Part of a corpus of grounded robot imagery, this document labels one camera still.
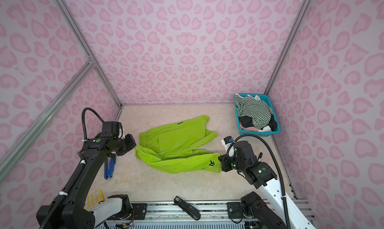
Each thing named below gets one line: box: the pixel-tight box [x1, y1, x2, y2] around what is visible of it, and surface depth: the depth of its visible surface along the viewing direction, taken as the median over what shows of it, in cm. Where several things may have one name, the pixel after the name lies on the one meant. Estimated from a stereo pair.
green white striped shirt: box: [234, 93, 272, 130], surface depth 102 cm
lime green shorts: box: [134, 115, 223, 174], surface depth 95 cm
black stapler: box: [173, 195, 201, 221], surface depth 72 cm
